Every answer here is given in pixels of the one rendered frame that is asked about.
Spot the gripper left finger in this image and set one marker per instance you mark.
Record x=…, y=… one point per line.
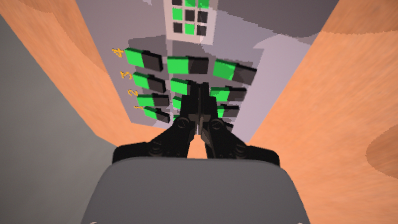
x=173, y=142

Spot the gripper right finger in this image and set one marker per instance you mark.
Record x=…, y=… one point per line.
x=219, y=142

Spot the grey switch panel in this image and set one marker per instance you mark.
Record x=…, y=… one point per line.
x=247, y=50

